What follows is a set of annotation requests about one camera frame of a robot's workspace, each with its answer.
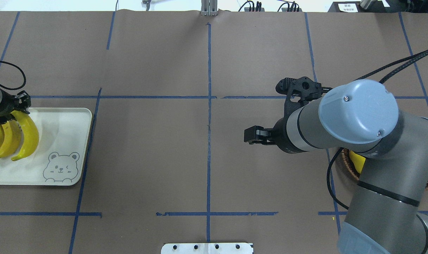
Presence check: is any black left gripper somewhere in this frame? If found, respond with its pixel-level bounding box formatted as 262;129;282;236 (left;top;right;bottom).
0;91;31;125

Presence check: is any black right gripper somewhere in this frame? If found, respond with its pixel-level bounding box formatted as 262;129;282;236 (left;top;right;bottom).
244;77;332;154

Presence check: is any small yellow banana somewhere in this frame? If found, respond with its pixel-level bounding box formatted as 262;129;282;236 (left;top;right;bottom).
11;111;39;161

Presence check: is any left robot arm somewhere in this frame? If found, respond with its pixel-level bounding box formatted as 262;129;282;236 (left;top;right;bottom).
0;60;31;159

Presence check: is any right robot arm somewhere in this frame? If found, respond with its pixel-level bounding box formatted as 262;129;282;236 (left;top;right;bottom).
244;50;428;254

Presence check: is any brown wicker basket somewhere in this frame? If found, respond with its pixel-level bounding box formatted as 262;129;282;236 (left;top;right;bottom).
341;148;428;191

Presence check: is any white bear tray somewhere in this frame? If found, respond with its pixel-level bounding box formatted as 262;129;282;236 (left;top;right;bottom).
0;108;92;186

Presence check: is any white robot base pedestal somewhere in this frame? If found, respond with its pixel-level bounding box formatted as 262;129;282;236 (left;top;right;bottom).
161;242;255;254

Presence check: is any aluminium frame post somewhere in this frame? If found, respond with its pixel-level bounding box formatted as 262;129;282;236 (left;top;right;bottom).
201;0;218;17

